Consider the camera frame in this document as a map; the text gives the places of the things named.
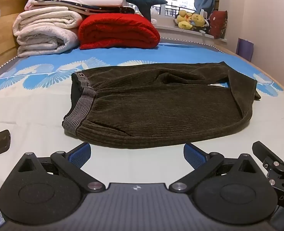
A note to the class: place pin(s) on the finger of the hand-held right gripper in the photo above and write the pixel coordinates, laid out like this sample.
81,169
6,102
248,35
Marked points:
264,149

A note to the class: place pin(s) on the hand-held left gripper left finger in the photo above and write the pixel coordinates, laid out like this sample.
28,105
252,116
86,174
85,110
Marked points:
80,154

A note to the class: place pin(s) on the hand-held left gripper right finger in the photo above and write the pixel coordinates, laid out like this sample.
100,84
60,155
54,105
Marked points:
194,155

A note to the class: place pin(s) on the purple folder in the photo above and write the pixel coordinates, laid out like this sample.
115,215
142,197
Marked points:
245,48

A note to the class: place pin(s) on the white folded quilt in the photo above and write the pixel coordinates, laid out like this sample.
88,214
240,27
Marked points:
47,30

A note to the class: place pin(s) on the red patterned cushion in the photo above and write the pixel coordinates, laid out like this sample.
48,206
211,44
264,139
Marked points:
217,24

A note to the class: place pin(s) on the red folded blanket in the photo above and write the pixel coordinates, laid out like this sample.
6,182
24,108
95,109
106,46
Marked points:
119,30

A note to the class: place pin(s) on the yellow plush toys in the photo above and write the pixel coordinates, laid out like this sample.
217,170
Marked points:
189,19

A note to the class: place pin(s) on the wooden headboard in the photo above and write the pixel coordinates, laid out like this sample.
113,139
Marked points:
0,28

